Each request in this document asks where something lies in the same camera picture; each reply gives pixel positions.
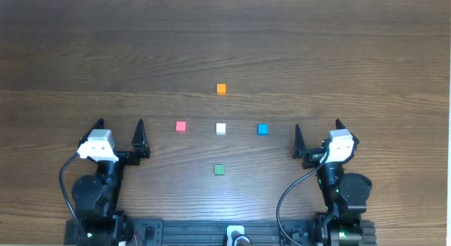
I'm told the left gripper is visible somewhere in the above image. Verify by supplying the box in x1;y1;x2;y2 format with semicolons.
79;118;152;166

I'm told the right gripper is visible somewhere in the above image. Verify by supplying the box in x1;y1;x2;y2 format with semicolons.
292;118;361;169

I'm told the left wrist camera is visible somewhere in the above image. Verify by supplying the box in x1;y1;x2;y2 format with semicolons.
76;128;120;164

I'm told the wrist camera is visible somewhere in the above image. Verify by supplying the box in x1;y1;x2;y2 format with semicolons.
76;128;120;164
323;128;354;164

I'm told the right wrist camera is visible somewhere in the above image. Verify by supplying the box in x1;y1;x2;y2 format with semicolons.
323;128;354;164

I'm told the black cable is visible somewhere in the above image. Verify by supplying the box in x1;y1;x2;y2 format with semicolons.
58;152;89;246
276;150;330;245

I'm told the mounting rail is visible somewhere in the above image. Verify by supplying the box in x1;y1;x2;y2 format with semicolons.
64;217;378;246

